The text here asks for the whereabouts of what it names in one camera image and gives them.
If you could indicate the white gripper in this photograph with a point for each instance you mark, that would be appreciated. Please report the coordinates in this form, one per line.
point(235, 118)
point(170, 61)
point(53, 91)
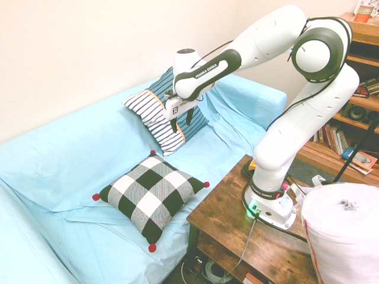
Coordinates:
point(174, 109)

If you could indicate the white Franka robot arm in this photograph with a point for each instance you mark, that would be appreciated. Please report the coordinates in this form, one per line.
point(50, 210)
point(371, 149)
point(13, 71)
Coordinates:
point(311, 124)

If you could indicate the blue white striped pillow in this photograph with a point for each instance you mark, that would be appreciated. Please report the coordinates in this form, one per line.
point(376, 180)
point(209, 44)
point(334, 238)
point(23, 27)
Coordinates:
point(148, 106)

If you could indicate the black white checkered pillow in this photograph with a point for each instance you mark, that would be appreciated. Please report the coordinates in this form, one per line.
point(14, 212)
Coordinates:
point(149, 192)

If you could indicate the yellow emergency stop box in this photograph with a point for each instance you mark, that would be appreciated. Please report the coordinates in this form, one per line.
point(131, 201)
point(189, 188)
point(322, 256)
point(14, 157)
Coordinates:
point(253, 166)

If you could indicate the light blue covered sofa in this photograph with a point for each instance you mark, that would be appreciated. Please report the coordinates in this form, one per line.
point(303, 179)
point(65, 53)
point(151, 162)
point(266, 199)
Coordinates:
point(74, 148)

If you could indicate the wooden bookshelf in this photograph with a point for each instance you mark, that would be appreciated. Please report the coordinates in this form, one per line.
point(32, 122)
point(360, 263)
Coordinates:
point(325, 156)

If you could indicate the row of upright books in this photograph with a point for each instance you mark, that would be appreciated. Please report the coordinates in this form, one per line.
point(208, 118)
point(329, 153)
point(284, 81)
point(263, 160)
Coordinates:
point(333, 136)

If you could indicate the rustic wooden table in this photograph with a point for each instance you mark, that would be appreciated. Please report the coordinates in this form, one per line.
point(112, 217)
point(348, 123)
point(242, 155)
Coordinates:
point(266, 251)

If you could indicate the blue book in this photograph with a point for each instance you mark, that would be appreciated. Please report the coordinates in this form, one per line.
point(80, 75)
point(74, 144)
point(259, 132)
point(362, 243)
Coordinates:
point(348, 152)

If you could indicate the black speaker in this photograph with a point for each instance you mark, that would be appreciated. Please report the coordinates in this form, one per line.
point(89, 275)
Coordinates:
point(356, 112)

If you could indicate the orange cover book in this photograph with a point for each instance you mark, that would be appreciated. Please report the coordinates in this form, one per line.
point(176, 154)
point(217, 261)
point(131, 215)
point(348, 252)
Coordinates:
point(364, 160)

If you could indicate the stack of flat books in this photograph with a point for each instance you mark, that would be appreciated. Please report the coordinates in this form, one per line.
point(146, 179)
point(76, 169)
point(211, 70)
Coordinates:
point(367, 88)

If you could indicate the black camera stand pole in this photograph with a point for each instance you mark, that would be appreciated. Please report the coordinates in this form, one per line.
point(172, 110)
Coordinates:
point(353, 151)

